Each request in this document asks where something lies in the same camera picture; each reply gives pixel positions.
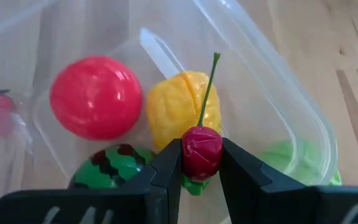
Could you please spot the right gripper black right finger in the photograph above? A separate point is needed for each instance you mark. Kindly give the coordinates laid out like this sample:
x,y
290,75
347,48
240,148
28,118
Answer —
x,y
259,199

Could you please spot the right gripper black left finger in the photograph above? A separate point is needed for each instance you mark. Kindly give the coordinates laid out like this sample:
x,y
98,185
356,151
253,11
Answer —
x,y
154,199

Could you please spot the striped green toy watermelon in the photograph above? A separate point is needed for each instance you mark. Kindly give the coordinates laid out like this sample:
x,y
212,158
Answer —
x,y
110,169

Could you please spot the green toy apple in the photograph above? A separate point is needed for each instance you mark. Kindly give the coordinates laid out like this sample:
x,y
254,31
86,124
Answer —
x,y
303,161

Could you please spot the red toy cherry green stem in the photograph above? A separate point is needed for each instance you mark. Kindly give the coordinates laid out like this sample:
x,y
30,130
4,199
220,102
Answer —
x,y
201,152

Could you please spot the yellow toy bell pepper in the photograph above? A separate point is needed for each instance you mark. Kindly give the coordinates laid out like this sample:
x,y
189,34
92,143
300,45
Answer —
x,y
172,109

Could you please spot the clear plastic tupperware container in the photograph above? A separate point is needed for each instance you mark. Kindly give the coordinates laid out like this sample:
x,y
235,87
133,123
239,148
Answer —
x,y
253,102

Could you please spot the large red round toy fruit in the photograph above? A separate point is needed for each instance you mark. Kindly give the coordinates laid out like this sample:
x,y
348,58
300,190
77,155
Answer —
x,y
95,98

